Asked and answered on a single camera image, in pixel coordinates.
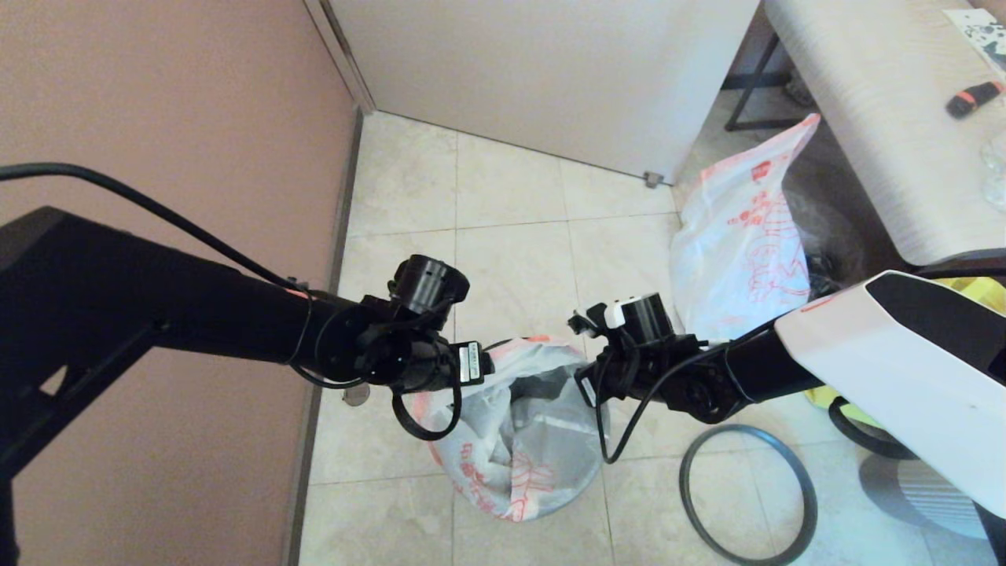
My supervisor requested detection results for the white red-print trash bag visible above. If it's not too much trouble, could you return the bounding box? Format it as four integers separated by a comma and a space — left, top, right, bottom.
670, 112, 823, 344
409, 336, 612, 523

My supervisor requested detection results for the grey bin retaining ring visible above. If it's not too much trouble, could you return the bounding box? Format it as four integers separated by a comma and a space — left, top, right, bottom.
680, 424, 820, 565

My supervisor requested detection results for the clear bag with dark contents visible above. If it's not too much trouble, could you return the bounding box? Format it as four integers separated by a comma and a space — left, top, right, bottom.
788, 185, 870, 300

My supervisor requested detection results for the yellow fabric bag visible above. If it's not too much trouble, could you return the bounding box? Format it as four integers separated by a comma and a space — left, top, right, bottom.
806, 275, 1006, 410

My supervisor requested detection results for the white door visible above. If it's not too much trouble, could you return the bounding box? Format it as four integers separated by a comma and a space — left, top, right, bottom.
305, 0, 762, 186

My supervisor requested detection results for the grey ribbed round object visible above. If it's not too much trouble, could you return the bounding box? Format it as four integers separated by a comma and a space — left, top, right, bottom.
859, 452, 991, 542

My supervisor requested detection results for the white wood-grain table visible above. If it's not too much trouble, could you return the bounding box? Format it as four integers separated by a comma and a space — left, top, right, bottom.
764, 0, 1006, 265

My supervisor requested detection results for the clear plastic wrap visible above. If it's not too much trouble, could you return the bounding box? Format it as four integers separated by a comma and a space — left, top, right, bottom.
982, 130, 1006, 210

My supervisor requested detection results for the black and orange marker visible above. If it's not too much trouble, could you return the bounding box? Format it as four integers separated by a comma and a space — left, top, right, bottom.
945, 80, 1005, 119

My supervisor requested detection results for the black-patterned white paper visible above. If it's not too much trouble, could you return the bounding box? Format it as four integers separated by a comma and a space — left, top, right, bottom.
945, 8, 1006, 73

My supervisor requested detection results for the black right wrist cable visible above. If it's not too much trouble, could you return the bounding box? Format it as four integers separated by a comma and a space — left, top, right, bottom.
596, 318, 920, 465

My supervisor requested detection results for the black metal table frame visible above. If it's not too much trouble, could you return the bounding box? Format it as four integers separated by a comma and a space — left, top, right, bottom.
721, 31, 823, 131

